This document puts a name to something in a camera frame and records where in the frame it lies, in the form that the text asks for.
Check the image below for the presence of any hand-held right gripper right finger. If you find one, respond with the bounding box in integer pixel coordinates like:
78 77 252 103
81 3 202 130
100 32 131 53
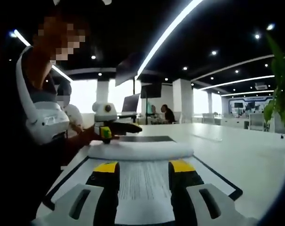
168 160 259 226

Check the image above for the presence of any black monitor on stand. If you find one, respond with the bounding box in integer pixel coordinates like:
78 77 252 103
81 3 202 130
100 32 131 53
140 83 162 125

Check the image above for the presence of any white worn chest device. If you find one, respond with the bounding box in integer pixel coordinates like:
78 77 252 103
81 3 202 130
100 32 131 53
15 46 71 145

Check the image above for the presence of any grey office chair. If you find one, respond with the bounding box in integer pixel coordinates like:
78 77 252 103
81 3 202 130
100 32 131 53
249 113 266 131

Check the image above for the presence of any white mat with black border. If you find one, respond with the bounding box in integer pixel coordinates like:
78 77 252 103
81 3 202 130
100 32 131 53
42 135 243 212

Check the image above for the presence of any blue wall display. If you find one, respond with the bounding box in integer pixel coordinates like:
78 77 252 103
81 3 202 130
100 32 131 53
228 96 274 116

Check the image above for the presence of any long ceiling light strip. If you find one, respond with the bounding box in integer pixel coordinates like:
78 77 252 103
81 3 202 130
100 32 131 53
199 75 275 91
221 89 275 97
13 29 74 82
135 0 204 80

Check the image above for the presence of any open laptop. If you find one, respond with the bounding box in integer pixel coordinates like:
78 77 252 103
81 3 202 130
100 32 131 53
118 93 141 118

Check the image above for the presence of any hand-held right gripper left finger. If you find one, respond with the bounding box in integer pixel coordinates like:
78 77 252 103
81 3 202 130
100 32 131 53
32 161 121 226

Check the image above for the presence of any white towel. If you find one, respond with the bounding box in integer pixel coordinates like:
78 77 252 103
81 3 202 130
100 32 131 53
87 140 195 225

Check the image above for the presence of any green leafy plant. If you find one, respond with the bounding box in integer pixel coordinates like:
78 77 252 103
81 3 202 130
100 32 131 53
263 32 285 140

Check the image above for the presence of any person's left hand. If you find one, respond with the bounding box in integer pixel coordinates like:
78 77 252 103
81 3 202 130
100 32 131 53
79 127 103 147

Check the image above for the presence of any black hanging ceiling panel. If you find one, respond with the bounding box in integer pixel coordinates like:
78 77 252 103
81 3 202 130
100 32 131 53
115 53 143 87

